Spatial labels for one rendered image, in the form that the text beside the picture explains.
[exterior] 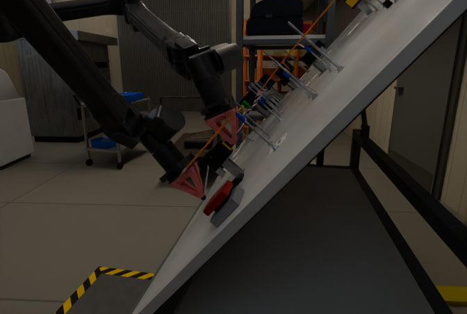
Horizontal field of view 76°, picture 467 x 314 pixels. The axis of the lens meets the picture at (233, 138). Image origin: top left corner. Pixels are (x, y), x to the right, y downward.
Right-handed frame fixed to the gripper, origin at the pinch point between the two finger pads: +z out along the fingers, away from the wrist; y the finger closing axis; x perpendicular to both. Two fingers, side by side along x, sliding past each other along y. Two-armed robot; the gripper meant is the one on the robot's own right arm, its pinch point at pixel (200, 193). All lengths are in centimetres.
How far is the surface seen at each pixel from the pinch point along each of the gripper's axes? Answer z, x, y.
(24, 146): -161, 297, 298
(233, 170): 0.7, -9.9, 0.8
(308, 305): 33.1, -5.7, -7.4
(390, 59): -3, -42, -28
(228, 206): 0.8, -13.3, -23.9
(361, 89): -2.2, -37.6, -28.3
